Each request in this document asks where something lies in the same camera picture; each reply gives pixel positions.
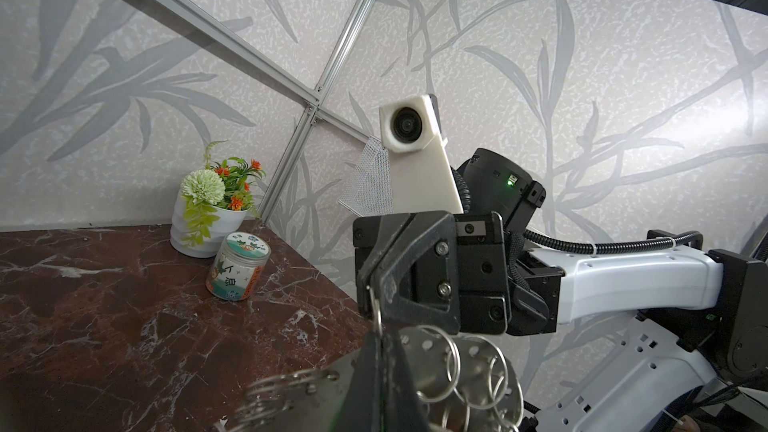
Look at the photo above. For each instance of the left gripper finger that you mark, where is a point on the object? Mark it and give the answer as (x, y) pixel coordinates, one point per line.
(382, 395)

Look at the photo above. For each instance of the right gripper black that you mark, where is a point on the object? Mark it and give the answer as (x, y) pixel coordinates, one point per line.
(458, 272)

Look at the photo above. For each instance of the metal key ring plate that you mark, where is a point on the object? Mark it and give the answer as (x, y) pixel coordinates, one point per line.
(413, 379)

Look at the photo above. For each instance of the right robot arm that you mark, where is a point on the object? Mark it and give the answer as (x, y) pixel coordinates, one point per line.
(695, 315)

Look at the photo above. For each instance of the small printed jar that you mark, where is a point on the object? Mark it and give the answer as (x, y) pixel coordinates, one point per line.
(237, 266)

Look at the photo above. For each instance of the potted artificial flower plant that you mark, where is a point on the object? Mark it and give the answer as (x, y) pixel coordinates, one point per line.
(213, 202)

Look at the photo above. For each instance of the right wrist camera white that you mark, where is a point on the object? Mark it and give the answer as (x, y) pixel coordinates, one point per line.
(420, 172)

